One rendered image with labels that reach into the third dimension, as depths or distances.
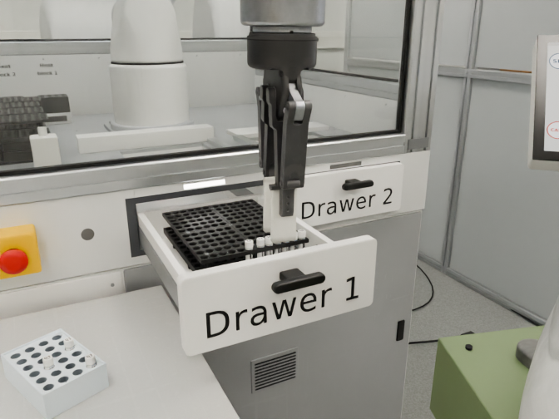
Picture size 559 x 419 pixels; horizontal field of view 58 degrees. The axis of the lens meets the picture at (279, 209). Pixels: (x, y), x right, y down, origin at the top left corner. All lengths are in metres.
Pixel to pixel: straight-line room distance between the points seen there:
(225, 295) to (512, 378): 0.34
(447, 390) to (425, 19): 0.78
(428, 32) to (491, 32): 1.33
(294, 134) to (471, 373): 0.32
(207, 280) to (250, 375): 0.59
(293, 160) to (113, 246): 0.50
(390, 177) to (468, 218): 1.51
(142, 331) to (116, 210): 0.22
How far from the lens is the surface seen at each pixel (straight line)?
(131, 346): 0.82
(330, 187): 1.06
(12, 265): 0.87
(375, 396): 1.46
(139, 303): 0.92
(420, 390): 1.97
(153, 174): 0.92
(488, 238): 2.56
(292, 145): 0.53
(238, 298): 0.66
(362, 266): 0.74
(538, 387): 0.30
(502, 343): 0.65
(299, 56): 0.53
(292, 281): 0.64
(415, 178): 1.22
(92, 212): 0.92
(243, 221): 0.87
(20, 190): 0.91
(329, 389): 1.35
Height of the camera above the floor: 1.21
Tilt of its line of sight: 20 degrees down
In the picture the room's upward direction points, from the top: straight up
